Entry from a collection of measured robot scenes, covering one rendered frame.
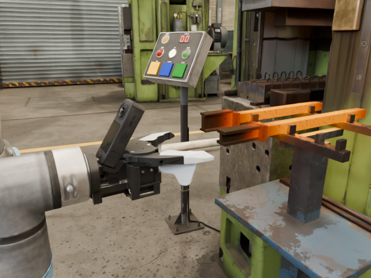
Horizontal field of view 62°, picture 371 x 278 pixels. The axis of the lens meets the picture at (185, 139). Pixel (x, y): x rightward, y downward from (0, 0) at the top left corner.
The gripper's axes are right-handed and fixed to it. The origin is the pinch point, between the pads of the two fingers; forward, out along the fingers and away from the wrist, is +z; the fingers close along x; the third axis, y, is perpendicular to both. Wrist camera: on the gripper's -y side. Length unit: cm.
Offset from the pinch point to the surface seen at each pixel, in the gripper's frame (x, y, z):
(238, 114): -9.6, -1.2, 18.6
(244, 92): -55, 3, 58
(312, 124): 1.5, 0.5, 31.6
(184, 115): -105, 23, 56
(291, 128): 2.9, 0.0, 23.1
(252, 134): 0.7, 0.6, 14.2
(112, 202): -157, 97, 24
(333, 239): 10.9, 26.3, 32.2
